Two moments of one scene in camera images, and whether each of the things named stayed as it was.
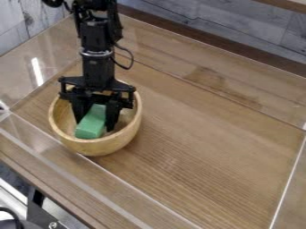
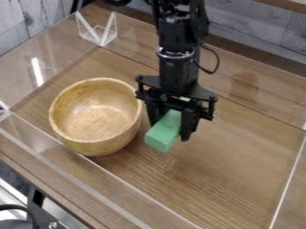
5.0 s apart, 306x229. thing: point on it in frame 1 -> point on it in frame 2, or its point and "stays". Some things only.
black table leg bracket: [38, 214] stays
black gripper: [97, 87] -> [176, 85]
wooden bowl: [63, 122] stays
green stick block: [91, 126] -> [165, 130]
